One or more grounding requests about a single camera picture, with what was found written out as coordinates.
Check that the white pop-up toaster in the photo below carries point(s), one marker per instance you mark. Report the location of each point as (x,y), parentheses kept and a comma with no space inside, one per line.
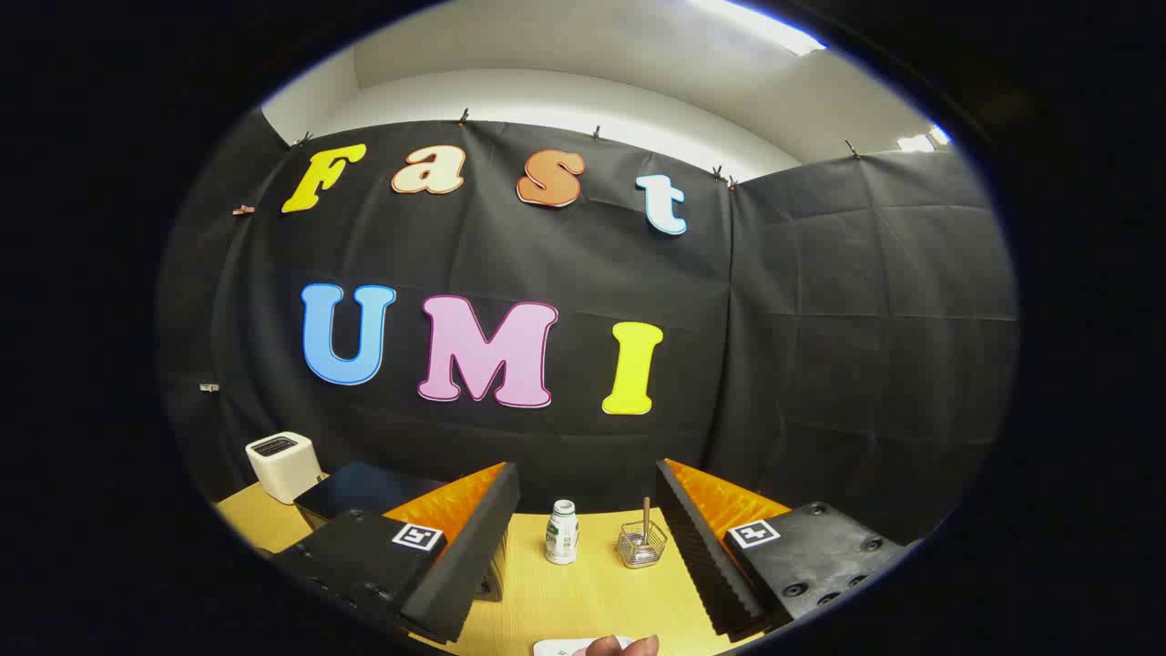
(282,469)

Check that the small ceiling light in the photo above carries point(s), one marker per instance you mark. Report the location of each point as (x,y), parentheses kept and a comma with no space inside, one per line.
(920,141)

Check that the black toaster oven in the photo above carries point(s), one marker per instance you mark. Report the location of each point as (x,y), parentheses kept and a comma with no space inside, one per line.
(360,487)

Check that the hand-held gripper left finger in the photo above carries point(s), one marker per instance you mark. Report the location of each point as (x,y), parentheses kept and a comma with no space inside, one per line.
(474,556)

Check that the white bottle with green label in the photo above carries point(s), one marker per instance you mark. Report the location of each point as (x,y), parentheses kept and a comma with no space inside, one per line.
(562,538)

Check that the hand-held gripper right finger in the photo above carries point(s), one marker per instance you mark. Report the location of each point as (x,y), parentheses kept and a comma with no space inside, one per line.
(701,556)

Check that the white square plate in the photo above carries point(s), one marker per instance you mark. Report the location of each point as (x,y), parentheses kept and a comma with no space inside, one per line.
(556,648)

